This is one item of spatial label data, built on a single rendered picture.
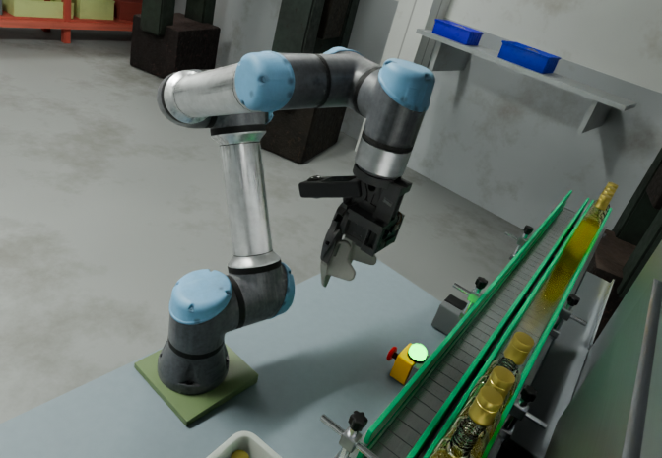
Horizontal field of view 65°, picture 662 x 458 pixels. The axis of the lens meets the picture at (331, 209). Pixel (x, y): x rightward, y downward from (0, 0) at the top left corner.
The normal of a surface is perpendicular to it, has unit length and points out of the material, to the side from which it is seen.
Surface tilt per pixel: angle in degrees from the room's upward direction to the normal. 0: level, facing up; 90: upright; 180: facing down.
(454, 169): 90
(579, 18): 90
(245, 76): 93
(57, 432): 0
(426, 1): 90
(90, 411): 0
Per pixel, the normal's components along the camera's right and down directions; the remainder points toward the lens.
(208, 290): 0.11, -0.82
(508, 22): -0.63, 0.22
